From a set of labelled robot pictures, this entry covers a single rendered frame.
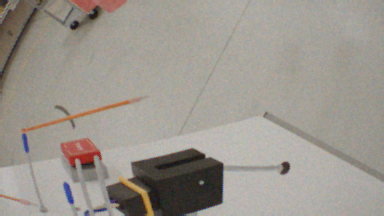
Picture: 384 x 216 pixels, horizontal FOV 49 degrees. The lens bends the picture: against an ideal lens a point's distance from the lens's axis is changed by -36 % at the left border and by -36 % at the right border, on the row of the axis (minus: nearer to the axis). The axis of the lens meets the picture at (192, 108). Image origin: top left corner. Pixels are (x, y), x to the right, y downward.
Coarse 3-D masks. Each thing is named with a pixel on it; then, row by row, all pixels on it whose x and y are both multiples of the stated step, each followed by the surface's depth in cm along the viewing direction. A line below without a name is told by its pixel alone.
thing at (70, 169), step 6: (60, 156) 65; (66, 162) 63; (102, 162) 64; (66, 168) 63; (72, 168) 62; (84, 168) 62; (90, 168) 62; (102, 168) 63; (72, 174) 61; (84, 174) 62; (90, 174) 62; (96, 174) 63; (72, 180) 62; (78, 180) 62; (84, 180) 62
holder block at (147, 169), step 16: (144, 160) 46; (160, 160) 46; (176, 160) 46; (192, 160) 47; (208, 160) 46; (144, 176) 44; (160, 176) 43; (176, 176) 43; (192, 176) 44; (208, 176) 45; (160, 192) 43; (176, 192) 44; (192, 192) 44; (208, 192) 45; (160, 208) 43; (176, 208) 44; (192, 208) 45
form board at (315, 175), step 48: (144, 144) 74; (192, 144) 74; (240, 144) 73; (288, 144) 71; (0, 192) 55; (48, 192) 57; (96, 192) 59; (240, 192) 59; (288, 192) 57; (336, 192) 54
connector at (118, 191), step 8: (136, 176) 46; (120, 184) 44; (136, 184) 44; (144, 184) 44; (112, 192) 43; (120, 192) 43; (128, 192) 43; (136, 192) 43; (152, 192) 43; (120, 200) 42; (128, 200) 42; (136, 200) 42; (152, 200) 43; (120, 208) 42; (128, 208) 42; (136, 208) 42; (144, 208) 43; (152, 208) 43
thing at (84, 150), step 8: (64, 144) 64; (72, 144) 64; (80, 144) 64; (88, 144) 65; (64, 152) 63; (72, 152) 62; (80, 152) 62; (88, 152) 62; (96, 152) 62; (72, 160) 61; (80, 160) 62; (88, 160) 62
